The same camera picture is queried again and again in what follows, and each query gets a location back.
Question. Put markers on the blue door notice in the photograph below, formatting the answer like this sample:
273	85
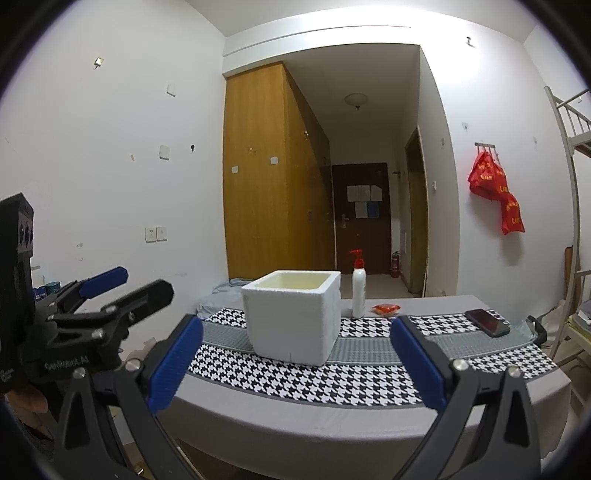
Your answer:
372	209

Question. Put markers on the dark brown entrance door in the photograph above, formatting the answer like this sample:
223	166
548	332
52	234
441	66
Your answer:
364	240

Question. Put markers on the round ceiling lamp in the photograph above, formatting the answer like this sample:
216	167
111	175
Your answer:
356	99

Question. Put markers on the red fire extinguisher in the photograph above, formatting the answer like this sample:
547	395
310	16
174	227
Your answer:
395	265

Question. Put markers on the grey table cover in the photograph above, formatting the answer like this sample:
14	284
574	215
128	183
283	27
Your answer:
323	434

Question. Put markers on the houndstooth table runner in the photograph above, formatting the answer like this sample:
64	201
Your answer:
323	383

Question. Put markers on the light wooden side door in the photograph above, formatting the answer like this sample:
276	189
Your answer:
417	217

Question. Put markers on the white wall switch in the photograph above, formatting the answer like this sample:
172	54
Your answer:
161	233

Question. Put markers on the red plastic bag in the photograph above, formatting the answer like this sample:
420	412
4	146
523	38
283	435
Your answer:
487	177
512	214

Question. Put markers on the red snack packet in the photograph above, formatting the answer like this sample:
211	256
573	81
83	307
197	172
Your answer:
385	309

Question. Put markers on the small white wall hook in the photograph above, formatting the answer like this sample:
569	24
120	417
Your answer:
98	62

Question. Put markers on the light blue crumpled sheet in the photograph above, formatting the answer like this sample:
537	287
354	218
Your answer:
221	295

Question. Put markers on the white pump bottle red top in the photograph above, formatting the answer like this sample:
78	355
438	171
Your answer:
359	290

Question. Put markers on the blank white wall plate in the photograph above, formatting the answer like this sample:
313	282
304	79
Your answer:
171	89
164	152

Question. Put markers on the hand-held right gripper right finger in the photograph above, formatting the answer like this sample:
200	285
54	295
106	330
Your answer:
418	364

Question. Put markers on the small white door notice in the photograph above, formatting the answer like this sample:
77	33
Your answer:
361	209

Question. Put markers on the white foam box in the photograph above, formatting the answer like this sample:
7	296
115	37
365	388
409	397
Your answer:
286	323

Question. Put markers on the wooden wardrobe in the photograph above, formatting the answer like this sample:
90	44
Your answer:
263	184

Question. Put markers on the brown wooden board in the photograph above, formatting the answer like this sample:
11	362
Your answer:
569	272

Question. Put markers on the white wall socket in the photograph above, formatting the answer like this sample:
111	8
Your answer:
151	234

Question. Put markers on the metal bunk bed frame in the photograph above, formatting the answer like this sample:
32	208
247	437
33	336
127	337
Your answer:
575	207

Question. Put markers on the large white door notice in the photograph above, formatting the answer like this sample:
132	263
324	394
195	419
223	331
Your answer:
364	193

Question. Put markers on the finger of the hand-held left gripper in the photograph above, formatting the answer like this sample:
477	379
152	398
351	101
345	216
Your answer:
104	278
143	300

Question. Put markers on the metal wall hook rack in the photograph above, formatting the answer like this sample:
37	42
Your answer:
485	146

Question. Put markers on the person's left hand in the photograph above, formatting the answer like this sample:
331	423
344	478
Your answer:
27	398

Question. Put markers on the black smartphone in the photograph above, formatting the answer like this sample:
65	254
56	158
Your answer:
487	321

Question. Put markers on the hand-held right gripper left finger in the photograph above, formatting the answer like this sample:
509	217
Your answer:
173	364

